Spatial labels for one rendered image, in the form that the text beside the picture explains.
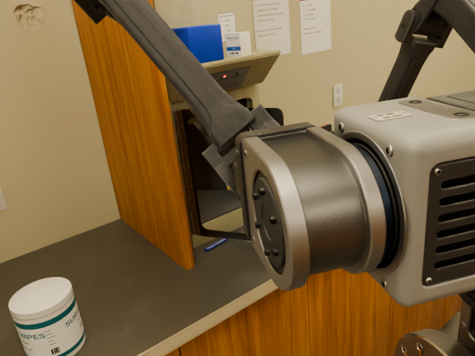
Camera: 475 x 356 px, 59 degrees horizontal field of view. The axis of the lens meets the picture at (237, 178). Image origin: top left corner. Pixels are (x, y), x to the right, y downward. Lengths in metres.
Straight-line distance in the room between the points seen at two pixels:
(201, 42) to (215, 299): 0.66
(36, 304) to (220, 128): 0.63
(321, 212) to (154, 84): 0.80
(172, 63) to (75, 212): 1.13
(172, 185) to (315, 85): 1.24
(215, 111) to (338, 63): 1.80
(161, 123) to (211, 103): 0.55
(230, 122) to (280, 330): 0.91
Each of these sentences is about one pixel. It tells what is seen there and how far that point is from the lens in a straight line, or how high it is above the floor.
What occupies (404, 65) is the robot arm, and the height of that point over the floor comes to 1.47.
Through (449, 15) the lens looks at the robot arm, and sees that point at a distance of 1.01.
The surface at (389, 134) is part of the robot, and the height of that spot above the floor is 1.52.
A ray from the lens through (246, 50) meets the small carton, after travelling 1.23.
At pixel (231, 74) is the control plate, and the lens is 1.20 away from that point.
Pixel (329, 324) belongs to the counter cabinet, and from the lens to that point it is 1.54.
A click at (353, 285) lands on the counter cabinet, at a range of 1.56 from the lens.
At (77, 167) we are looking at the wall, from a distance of 1.59.
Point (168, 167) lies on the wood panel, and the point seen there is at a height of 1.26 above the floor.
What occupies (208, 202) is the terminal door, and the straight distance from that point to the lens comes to 1.25.
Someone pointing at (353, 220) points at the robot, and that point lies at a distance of 0.34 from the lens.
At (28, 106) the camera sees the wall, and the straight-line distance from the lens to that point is 1.51.
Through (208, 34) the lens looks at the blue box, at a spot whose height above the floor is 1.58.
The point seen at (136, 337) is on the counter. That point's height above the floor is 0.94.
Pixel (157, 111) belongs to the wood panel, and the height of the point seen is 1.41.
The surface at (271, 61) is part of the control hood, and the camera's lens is 1.27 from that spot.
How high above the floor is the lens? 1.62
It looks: 22 degrees down
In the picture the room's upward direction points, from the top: 6 degrees counter-clockwise
